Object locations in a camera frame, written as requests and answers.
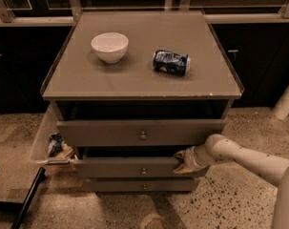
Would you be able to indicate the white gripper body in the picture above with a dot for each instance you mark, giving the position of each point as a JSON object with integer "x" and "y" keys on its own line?
{"x": 193, "y": 159}

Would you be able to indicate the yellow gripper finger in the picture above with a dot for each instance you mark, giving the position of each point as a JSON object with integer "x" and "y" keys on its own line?
{"x": 182, "y": 169}
{"x": 180, "y": 155}

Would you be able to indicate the grey drawer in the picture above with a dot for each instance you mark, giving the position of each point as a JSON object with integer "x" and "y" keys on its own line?
{"x": 156, "y": 132}
{"x": 184, "y": 184}
{"x": 130, "y": 167}

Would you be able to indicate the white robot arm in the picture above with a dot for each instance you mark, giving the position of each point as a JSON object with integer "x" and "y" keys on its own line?
{"x": 218, "y": 149}

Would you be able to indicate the grey top drawer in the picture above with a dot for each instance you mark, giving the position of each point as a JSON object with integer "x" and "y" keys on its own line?
{"x": 156, "y": 132}

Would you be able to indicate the grey drawer cabinet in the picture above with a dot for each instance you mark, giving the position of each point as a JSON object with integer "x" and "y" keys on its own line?
{"x": 83, "y": 87}

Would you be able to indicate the grey bottom drawer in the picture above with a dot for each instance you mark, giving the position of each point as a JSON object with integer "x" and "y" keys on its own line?
{"x": 184, "y": 184}

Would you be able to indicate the crushed blue soda can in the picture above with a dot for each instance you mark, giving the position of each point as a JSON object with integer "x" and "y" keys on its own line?
{"x": 171, "y": 62}

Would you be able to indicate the white table leg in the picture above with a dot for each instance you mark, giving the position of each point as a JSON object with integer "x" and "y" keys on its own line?
{"x": 281, "y": 109}

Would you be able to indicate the blue snack bag in bin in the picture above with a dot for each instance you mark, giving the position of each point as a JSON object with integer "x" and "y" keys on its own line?
{"x": 55, "y": 144}

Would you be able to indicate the white ceramic bowl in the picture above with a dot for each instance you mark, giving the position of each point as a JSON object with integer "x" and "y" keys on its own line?
{"x": 110, "y": 47}

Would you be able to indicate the clear plastic bin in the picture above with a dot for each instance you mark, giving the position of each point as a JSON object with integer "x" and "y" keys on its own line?
{"x": 64, "y": 161}

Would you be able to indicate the black bar on floor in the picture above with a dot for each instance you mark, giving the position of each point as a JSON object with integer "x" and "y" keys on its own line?
{"x": 40, "y": 176}

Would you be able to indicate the metal window frame rail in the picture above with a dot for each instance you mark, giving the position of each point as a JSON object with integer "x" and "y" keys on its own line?
{"x": 68, "y": 12}

